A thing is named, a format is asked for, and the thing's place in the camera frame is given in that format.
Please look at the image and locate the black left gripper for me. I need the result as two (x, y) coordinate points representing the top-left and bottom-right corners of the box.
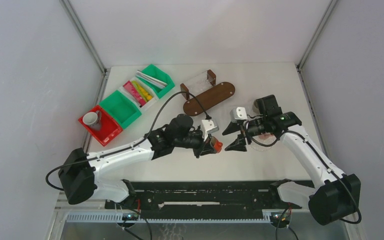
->
(173, 127), (216, 159)

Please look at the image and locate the brown ceramic cup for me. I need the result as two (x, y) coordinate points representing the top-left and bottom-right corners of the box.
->
(210, 137), (223, 154)

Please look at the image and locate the pink printed white mug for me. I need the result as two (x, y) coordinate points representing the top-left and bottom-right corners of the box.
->
(258, 133), (275, 140)

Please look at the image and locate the clear acrylic organizer rack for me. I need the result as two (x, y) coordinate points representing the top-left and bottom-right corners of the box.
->
(180, 69), (217, 101)

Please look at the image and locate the grey cup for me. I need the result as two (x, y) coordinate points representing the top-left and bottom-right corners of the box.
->
(252, 100), (260, 114)

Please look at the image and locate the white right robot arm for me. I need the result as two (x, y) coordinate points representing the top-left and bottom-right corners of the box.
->
(222, 94), (362, 226)

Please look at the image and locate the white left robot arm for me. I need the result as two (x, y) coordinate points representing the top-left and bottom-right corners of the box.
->
(58, 114), (223, 209)

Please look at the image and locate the brown oval wooden tray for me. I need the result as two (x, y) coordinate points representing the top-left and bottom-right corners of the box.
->
(180, 82), (236, 117)

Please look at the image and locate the yellow toothpaste tube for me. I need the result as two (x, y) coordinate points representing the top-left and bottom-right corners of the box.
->
(134, 81), (153, 102)

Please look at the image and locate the white toothpaste bin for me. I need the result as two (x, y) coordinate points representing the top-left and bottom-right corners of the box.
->
(117, 77), (159, 113)

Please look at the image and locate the green toothbrush bin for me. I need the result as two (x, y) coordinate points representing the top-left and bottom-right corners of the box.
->
(136, 64), (175, 99)

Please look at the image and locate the pink toothpaste tube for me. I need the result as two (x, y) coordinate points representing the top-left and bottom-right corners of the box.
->
(123, 81), (147, 107)

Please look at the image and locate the pink toothbrush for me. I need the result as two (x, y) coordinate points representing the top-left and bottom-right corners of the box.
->
(135, 72), (168, 89)

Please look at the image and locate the clear oval acrylic plate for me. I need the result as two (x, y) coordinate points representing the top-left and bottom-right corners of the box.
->
(249, 135), (276, 152)

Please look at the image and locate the green bin with rack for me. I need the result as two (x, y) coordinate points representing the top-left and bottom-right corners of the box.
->
(99, 90), (142, 129)

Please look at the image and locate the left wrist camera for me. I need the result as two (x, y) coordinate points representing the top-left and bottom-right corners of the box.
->
(200, 119), (219, 141)

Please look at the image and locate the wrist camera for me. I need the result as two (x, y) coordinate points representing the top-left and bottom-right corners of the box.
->
(200, 119), (219, 141)
(229, 107), (248, 124)

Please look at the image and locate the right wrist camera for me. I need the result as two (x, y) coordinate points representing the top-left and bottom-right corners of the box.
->
(229, 107), (248, 124)

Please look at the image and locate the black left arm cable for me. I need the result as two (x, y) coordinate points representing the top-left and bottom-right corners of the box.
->
(45, 91), (213, 192)

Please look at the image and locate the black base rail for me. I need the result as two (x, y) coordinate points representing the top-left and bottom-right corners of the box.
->
(71, 180), (307, 220)

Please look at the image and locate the grey handled white mug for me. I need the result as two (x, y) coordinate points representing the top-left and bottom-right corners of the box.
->
(81, 110), (102, 131)

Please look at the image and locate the aluminium frame post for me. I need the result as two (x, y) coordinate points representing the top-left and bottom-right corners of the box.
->
(60, 0), (108, 75)

